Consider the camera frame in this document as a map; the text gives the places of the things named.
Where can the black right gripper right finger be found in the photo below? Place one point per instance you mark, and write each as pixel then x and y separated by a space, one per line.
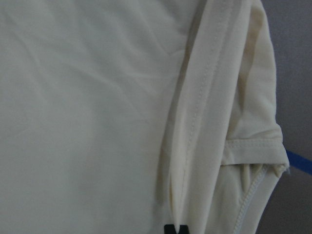
pixel 183 229

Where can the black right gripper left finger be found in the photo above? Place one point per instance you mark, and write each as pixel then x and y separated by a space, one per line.
pixel 169 229

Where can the beige long sleeve shirt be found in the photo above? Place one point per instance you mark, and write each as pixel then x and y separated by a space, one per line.
pixel 121 116

